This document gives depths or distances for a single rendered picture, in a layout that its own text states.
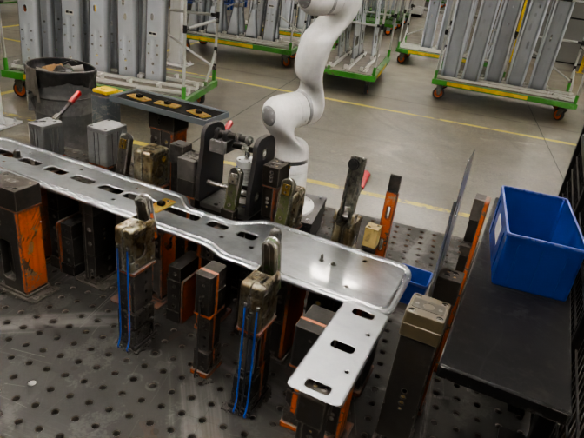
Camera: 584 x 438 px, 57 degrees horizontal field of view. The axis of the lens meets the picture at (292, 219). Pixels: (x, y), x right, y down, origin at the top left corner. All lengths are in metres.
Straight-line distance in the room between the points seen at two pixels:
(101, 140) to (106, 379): 0.71
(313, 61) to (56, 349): 1.08
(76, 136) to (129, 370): 3.08
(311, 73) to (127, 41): 4.24
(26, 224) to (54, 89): 2.66
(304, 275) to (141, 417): 0.47
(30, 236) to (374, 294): 0.93
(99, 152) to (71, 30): 4.45
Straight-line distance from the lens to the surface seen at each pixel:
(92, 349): 1.48
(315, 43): 1.70
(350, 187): 1.35
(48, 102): 4.23
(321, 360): 0.99
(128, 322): 1.41
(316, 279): 1.20
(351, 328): 1.08
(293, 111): 1.76
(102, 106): 1.93
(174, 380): 1.37
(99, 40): 5.98
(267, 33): 9.04
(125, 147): 1.67
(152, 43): 5.74
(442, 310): 1.09
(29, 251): 1.61
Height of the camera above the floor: 1.65
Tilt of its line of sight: 26 degrees down
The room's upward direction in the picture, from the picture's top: 7 degrees clockwise
